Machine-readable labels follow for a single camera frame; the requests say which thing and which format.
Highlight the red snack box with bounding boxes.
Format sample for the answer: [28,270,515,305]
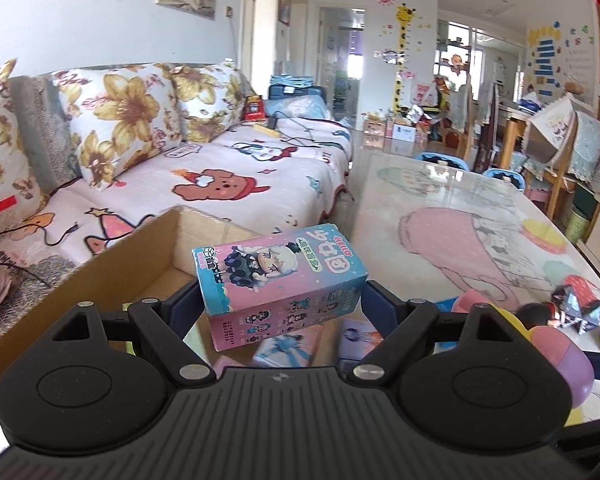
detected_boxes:
[243,95,267,123]

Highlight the plastic-wrapped bundle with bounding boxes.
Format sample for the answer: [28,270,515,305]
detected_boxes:
[275,95,333,123]

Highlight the wooden dining table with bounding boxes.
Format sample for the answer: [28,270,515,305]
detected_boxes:
[500,105,531,168]

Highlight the pink blue-robot toy box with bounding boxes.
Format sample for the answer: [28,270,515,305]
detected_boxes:
[252,332,323,378]

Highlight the hanging clothes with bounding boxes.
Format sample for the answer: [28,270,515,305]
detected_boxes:
[450,85,503,171]

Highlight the pink stool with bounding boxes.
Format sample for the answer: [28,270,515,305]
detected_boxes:
[525,187,551,211]

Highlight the stack of blue cloths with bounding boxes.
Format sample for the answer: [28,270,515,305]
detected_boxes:
[270,74,315,90]

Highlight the green trash bin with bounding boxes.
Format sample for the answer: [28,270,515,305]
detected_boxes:
[564,209,592,243]

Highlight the cartoon printed sofa blanket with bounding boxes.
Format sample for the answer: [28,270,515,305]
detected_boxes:
[0,122,353,281]

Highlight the blue wall chart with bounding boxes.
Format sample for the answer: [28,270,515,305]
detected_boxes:
[527,30,561,98]

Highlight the pink anime figure box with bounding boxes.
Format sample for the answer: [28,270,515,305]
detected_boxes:
[191,222,368,353]

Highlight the cartoon printed table cloth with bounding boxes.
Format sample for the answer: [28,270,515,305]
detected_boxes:
[350,152,600,426]

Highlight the tilted cardboard box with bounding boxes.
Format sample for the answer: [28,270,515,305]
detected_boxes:
[522,95,581,163]

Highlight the sofa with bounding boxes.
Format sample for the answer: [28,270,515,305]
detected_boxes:
[0,60,356,356]

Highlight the grey patterned cushion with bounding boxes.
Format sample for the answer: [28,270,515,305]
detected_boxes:
[10,75,81,193]

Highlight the giraffe height chart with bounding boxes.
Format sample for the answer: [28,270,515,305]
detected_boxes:
[391,4,416,111]

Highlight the dark patterned box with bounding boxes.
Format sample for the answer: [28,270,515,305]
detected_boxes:
[552,274,600,335]

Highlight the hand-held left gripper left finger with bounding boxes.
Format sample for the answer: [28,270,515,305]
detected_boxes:
[50,280,218,389]

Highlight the thin black cable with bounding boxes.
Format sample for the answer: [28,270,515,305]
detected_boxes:
[0,225,81,286]

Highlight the black figure toy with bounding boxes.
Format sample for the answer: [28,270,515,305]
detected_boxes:
[517,301,561,328]

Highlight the floral sofa cushion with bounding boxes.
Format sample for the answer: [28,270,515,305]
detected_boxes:
[52,62,183,191]
[0,60,46,221]
[172,62,248,143]

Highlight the dark blue suitcase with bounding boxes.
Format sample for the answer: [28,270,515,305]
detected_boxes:
[269,85,328,106]

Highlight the wooden chair teal cover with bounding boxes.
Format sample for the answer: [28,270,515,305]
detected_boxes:
[545,110,600,221]

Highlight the yellow pink toy water gun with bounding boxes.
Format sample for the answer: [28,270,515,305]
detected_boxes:
[452,287,596,428]

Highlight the blue plastic chair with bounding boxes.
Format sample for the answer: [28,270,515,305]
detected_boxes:
[482,168,525,191]
[417,151,468,168]

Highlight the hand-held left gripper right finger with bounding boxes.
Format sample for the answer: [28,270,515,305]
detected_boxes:
[347,280,523,388]

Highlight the grey textured blanket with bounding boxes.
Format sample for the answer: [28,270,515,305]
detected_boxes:
[0,255,76,323]

